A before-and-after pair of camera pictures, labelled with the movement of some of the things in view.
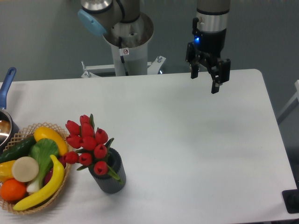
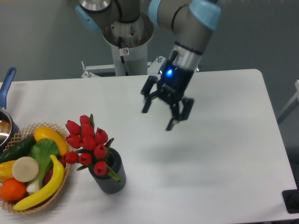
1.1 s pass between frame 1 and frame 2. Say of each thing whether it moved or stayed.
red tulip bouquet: stayed
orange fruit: stayed
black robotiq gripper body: moved
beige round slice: stayed
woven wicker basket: stayed
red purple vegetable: stayed
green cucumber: stayed
